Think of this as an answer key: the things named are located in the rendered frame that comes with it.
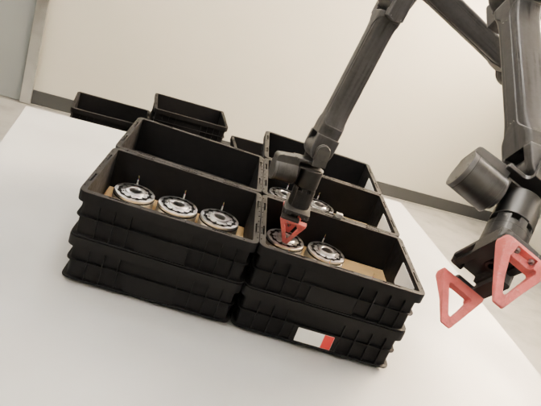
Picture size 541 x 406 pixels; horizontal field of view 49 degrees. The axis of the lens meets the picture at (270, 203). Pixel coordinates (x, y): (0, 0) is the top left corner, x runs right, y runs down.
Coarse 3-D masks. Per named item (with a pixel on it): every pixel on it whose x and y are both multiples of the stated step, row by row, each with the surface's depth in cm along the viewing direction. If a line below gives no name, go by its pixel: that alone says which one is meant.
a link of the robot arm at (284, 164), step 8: (280, 152) 141; (288, 152) 143; (304, 152) 146; (320, 152) 138; (328, 152) 138; (272, 160) 143; (280, 160) 140; (288, 160) 140; (296, 160) 141; (304, 160) 140; (312, 160) 139; (320, 160) 139; (272, 168) 141; (280, 168) 139; (288, 168) 140; (296, 168) 141; (272, 176) 140; (280, 176) 140; (288, 176) 141; (296, 176) 141
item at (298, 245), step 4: (268, 232) 152; (272, 232) 153; (276, 232) 153; (268, 236) 149; (272, 236) 151; (276, 236) 151; (296, 236) 155; (272, 240) 148; (276, 240) 149; (296, 240) 153; (300, 240) 154; (276, 244) 147; (280, 244) 148; (284, 244) 148; (288, 244) 149; (292, 244) 150; (296, 244) 151; (300, 244) 151; (284, 248) 147; (288, 248) 147; (292, 248) 148; (296, 248) 149; (300, 248) 149
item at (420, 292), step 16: (352, 224) 157; (400, 240) 158; (272, 256) 129; (288, 256) 129; (304, 256) 130; (320, 272) 130; (336, 272) 130; (352, 272) 131; (384, 288) 132; (400, 288) 132
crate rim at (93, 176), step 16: (96, 176) 131; (208, 176) 153; (80, 192) 124; (256, 192) 155; (112, 208) 125; (128, 208) 125; (144, 208) 126; (256, 208) 145; (160, 224) 126; (176, 224) 126; (192, 224) 126; (256, 224) 137; (224, 240) 128; (240, 240) 127; (256, 240) 130
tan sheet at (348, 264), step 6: (306, 246) 159; (348, 264) 158; (354, 264) 159; (360, 264) 160; (354, 270) 156; (360, 270) 157; (366, 270) 158; (372, 270) 159; (378, 270) 161; (372, 276) 156; (378, 276) 157; (384, 276) 158
